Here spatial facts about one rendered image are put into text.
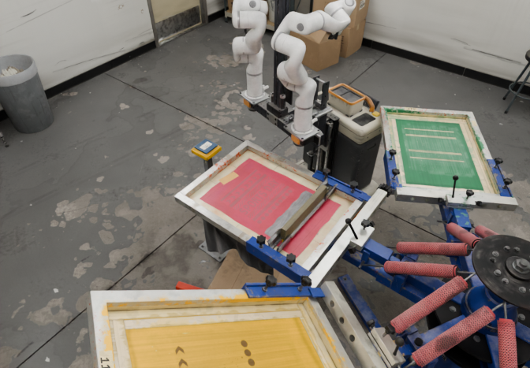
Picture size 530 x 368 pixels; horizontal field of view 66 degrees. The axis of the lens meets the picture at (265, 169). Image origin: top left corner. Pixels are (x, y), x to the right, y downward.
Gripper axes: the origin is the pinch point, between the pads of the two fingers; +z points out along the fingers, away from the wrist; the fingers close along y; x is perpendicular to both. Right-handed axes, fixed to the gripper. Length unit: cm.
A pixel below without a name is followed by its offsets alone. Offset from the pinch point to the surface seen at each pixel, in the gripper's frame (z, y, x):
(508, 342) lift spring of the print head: -75, -149, -13
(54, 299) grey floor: 107, -133, 179
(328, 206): 1, -96, 14
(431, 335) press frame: -49, -151, -1
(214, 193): 16, -82, 71
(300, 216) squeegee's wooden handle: -12, -100, 33
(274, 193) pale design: 11, -85, 40
